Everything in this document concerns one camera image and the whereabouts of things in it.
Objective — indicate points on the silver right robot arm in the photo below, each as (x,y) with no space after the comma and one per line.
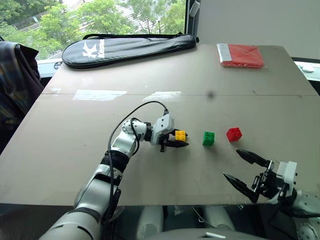
(308,212)

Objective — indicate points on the yellow toy brick cube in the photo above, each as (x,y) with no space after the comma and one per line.
(181,135)

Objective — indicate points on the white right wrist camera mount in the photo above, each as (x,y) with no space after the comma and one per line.
(290,173)

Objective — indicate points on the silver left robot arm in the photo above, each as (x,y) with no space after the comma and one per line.
(98,185)

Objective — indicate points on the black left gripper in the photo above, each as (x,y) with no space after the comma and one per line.
(163,143)

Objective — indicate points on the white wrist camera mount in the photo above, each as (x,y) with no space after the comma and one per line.
(290,173)
(163,125)

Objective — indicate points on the red packaged cloth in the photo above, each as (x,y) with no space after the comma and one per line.
(243,56)

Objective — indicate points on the black racket bag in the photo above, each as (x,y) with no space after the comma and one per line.
(125,51)

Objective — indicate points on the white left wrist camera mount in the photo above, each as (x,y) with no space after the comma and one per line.
(163,125)

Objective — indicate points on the green toy brick cube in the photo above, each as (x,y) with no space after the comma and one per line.
(208,138)

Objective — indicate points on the red toy brick cube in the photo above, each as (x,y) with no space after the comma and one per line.
(234,134)

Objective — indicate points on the small white round device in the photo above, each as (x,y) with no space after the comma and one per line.
(306,68)

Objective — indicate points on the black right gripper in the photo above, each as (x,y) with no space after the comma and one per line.
(268,183)

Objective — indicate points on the dark hanging jacket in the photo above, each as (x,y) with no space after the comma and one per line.
(17,87)

